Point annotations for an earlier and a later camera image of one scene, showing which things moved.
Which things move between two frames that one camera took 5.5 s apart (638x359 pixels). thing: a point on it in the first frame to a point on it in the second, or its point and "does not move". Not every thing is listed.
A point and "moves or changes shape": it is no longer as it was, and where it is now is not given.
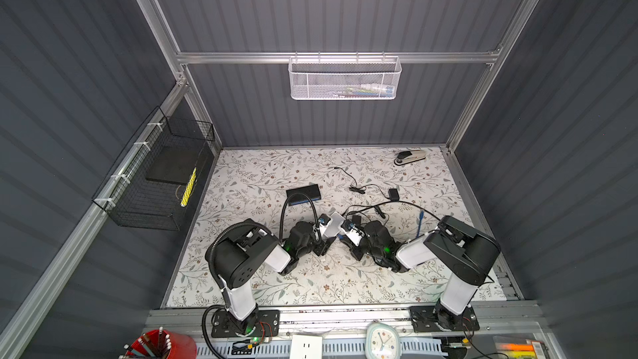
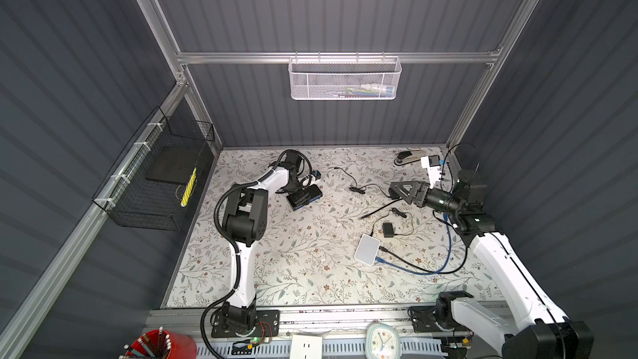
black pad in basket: [174, 164] does not move
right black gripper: [353, 249] to [419, 192]
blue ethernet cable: [421, 218] moves or changes shape
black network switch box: [312, 193] does not move
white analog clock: [382, 341] does not move
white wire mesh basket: [344, 78] does not move
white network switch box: [335, 225] moves or changes shape
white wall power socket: [304, 346] does not move
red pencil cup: [163, 344] does not move
